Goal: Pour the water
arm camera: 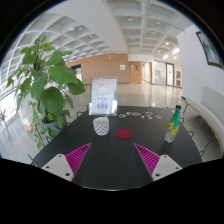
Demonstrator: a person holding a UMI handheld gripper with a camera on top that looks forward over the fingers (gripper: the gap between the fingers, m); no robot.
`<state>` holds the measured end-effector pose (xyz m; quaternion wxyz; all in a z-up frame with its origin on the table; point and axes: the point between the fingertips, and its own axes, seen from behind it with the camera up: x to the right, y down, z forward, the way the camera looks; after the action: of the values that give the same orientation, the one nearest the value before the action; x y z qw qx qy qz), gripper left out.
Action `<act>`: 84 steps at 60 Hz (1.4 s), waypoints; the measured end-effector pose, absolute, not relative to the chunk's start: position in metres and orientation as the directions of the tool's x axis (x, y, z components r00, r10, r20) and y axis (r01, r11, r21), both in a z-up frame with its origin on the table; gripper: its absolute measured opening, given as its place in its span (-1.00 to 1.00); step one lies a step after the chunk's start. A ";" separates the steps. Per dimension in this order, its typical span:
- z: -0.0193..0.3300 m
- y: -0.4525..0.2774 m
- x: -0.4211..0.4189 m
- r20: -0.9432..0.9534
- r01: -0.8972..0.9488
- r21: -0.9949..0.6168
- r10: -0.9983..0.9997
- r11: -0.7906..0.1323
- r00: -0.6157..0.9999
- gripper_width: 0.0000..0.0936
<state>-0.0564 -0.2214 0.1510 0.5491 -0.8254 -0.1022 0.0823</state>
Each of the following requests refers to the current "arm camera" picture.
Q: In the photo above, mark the dark round coaster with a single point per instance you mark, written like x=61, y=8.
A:
x=136, y=114

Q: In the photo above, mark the green round coaster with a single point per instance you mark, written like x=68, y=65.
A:
x=122, y=115

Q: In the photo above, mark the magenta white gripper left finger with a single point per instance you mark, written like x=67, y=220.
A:
x=66, y=166

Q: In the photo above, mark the blue small card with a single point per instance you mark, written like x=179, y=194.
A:
x=158, y=117

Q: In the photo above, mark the large green potted plant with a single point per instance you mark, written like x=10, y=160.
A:
x=44, y=76

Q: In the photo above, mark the red round coaster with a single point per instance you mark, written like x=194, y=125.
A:
x=123, y=134

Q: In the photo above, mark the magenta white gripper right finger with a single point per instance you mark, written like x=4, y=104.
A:
x=158, y=166

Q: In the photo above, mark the framed wall picture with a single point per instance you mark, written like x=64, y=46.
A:
x=211, y=54

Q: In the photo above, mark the white dotted ceramic cup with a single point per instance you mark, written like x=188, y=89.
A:
x=101, y=126

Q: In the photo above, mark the orange round coaster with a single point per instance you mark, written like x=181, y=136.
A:
x=129, y=113

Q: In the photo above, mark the green plastic water bottle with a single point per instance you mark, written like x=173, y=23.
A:
x=173, y=126

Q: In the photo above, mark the white long bench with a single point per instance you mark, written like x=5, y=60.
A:
x=211, y=110

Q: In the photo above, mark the acrylic sign stand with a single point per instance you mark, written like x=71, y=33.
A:
x=103, y=101

